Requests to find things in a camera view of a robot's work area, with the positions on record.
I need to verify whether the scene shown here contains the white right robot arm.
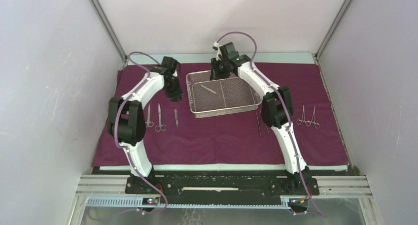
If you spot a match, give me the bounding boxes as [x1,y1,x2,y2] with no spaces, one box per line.
[210,42,312,194]

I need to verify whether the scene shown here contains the steel surgical forceps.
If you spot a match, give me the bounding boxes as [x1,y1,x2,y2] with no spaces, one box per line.
[310,107,320,129]

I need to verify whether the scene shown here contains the steel scalpel handle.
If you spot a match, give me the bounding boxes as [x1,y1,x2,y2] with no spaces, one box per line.
[174,109,179,129]

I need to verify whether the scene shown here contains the magenta surgical wrap cloth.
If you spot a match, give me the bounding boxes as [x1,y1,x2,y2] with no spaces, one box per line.
[91,62,349,167]

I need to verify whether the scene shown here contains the steel hemostat clamp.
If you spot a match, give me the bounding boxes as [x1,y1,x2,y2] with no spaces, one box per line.
[296,105,311,127]

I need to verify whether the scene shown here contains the large steel dressing forceps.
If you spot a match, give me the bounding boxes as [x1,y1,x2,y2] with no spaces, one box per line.
[200,85,217,94]

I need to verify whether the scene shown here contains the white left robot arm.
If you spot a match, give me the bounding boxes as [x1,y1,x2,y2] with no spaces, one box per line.
[107,56,184,194]

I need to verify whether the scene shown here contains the steel surgical scissors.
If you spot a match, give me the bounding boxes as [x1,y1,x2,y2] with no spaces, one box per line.
[145,104,154,128]

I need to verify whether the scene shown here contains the metal mesh instrument tray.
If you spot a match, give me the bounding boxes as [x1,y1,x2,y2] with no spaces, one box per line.
[186,70,262,118]

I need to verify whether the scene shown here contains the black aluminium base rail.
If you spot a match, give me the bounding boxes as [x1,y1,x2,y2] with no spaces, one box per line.
[69,172,380,215]

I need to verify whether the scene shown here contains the large steel ring scissors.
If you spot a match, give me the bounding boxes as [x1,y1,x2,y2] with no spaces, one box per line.
[155,104,167,132]

